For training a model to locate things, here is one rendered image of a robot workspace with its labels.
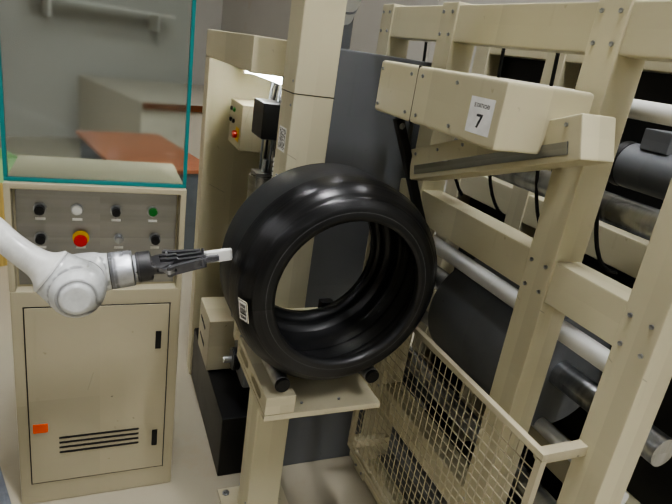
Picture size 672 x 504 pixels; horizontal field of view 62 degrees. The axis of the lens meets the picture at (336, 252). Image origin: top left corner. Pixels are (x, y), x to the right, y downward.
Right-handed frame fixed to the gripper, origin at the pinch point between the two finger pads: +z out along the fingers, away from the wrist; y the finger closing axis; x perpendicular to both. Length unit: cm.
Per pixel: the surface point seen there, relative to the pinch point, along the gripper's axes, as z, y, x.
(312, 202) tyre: 22.4, -10.1, -14.8
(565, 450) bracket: 69, -58, 38
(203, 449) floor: -3, 74, 126
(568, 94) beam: 74, -34, -41
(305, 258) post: 32.6, 27.5, 17.2
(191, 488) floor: -12, 51, 125
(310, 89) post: 35, 28, -37
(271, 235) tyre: 11.7, -10.2, -7.7
